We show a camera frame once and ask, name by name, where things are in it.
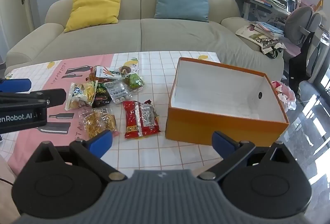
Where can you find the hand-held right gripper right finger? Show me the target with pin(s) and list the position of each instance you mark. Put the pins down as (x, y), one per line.
(223, 142)

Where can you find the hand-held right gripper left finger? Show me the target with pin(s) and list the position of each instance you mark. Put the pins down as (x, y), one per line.
(100, 142)

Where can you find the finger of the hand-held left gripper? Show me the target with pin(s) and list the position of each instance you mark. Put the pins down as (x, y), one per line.
(51, 97)
(15, 85)

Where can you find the orange cardboard box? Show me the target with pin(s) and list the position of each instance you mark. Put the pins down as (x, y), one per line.
(219, 126)

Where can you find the clear yellow cracker packet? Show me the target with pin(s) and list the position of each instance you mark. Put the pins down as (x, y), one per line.
(98, 122)

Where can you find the yellow chips packet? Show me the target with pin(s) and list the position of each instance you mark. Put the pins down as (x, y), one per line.
(80, 95)

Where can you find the black snack packet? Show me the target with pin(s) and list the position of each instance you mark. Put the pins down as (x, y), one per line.
(101, 98)

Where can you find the clear white candy packet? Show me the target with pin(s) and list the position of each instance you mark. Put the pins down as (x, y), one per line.
(118, 91)

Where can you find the green cake packet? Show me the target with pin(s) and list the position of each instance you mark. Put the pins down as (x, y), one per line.
(135, 81)

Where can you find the red noodle snack packet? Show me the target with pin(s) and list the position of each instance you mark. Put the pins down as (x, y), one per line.
(93, 77)

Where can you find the white stick biscuit packet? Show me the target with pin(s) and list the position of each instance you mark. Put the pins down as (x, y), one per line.
(108, 73)

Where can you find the chocolate bun packet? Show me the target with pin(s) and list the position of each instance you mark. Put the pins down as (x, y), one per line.
(126, 69)

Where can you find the pink plastic bag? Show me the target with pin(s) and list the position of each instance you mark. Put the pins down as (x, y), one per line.
(286, 95)

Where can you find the pink checked tablecloth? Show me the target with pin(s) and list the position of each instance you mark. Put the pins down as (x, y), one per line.
(154, 79)

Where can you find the yellow cushion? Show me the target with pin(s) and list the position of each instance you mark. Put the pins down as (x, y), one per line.
(95, 7)

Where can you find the printed tote bag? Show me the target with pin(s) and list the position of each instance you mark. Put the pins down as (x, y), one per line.
(268, 46)

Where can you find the black garment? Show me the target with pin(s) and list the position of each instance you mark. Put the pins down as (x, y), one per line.
(301, 64)

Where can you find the beige sofa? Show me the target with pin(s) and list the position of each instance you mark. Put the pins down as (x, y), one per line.
(180, 33)

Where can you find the stack of magazines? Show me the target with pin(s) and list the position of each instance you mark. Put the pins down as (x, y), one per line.
(265, 29)

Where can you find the white desk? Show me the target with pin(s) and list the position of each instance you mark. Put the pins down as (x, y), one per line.
(260, 11)

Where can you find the grey office chair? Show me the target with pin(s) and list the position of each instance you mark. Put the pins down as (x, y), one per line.
(299, 23)

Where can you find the white tablet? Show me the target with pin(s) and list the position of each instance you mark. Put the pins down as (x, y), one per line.
(291, 4)

